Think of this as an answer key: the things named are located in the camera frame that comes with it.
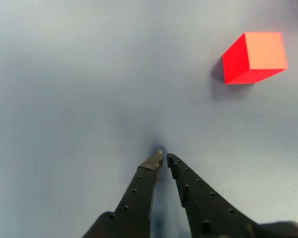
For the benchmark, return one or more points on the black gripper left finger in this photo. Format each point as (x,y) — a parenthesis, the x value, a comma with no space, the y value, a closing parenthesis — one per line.
(136,198)

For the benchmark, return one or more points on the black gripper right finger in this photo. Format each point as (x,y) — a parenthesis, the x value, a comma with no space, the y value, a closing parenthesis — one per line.
(203,205)

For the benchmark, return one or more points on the red cube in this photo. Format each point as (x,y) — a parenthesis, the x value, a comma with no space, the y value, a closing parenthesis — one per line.
(260,52)

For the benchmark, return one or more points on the dark blue table mat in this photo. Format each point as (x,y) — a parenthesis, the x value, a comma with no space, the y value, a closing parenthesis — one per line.
(77,86)

